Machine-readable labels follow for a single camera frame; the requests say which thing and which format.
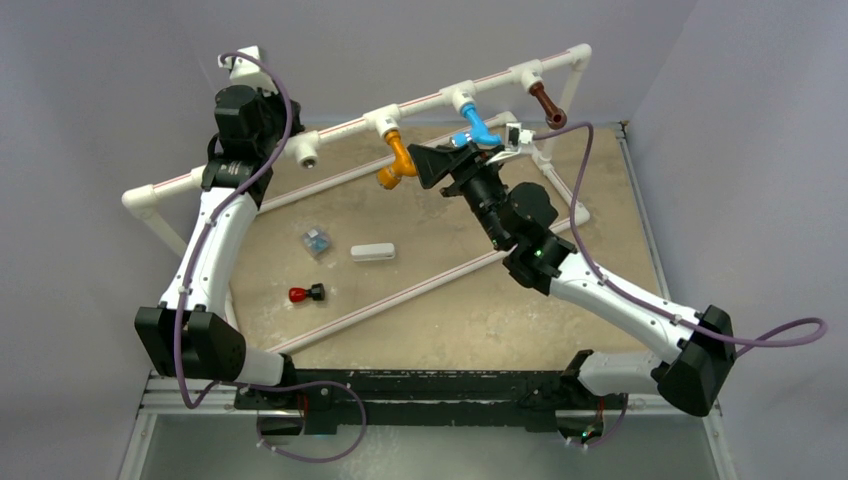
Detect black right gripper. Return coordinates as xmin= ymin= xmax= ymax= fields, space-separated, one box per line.
xmin=407 ymin=144 xmax=510 ymax=250

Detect orange water faucet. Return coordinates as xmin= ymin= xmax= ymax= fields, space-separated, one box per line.
xmin=377 ymin=130 xmax=418 ymax=190

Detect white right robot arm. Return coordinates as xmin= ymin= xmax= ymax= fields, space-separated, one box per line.
xmin=408 ymin=143 xmax=737 ymax=417

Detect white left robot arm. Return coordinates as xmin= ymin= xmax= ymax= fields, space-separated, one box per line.
xmin=134 ymin=85 xmax=302 ymax=409

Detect blue water faucet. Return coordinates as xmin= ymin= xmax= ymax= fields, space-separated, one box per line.
xmin=450 ymin=102 xmax=503 ymax=147

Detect brown water faucet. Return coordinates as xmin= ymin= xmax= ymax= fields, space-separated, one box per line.
xmin=528 ymin=82 xmax=568 ymax=130

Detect white plastic case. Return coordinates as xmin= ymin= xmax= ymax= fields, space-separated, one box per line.
xmin=350 ymin=243 xmax=396 ymax=262

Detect clear bag blue parts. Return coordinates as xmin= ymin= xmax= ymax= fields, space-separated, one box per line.
xmin=301 ymin=227 xmax=332 ymax=258

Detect red black faucet piece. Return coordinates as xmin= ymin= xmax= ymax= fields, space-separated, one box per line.
xmin=288 ymin=283 xmax=326 ymax=304

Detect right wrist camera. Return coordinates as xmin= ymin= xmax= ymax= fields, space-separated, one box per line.
xmin=489 ymin=122 xmax=537 ymax=164

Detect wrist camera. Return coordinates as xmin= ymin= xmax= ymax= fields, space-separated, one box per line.
xmin=217 ymin=54 xmax=279 ymax=96
xmin=489 ymin=122 xmax=537 ymax=164

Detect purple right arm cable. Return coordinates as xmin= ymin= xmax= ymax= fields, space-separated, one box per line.
xmin=533 ymin=122 xmax=829 ymax=359

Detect white PVC pipe frame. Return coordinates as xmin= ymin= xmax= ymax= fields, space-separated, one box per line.
xmin=121 ymin=43 xmax=594 ymax=354

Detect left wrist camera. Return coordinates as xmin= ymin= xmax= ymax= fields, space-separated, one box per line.
xmin=217 ymin=54 xmax=279 ymax=96

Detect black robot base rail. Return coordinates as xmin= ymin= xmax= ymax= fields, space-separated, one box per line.
xmin=234 ymin=368 xmax=624 ymax=438

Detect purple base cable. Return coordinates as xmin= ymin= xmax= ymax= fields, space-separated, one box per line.
xmin=256 ymin=388 xmax=369 ymax=466

